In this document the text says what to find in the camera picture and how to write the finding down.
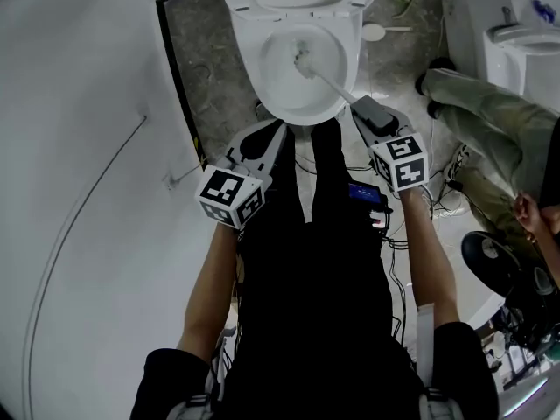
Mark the black cable bundle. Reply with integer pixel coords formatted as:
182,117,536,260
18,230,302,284
379,229,412,349

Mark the black round stool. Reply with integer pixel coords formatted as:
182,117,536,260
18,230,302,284
460,229,529,298

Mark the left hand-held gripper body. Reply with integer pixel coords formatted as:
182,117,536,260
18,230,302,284
194,119,290,231

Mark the person's right forearm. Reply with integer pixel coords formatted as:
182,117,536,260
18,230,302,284
396,185,461,328

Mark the person's left forearm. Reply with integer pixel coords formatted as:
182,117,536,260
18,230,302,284
176,220,247,361

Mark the blue plastic object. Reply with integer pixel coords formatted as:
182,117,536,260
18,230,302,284
530,0,557,22

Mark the white cabinet box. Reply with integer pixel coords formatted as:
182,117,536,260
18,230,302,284
440,0,560,104

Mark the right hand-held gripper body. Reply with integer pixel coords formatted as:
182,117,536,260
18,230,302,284
349,94,430,193

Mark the person's black clothing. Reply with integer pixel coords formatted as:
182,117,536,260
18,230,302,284
129,119,501,420

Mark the white toilet bowl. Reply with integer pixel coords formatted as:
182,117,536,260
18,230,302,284
222,0,380,127

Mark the white spare toilet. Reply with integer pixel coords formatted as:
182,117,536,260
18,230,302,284
482,23,560,109

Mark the thin dark wall cable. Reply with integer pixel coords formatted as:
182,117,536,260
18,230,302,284
21,113,149,420

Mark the small blue screen device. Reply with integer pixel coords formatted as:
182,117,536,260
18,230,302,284
347,182,382,203

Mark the grey shoulder strap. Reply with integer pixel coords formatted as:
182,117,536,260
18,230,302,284
185,325,237,420
417,386,454,420

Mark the white and black sneaker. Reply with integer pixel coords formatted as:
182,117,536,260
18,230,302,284
444,143,473,182

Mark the white toilet brush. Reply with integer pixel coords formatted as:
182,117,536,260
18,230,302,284
289,37,361,107

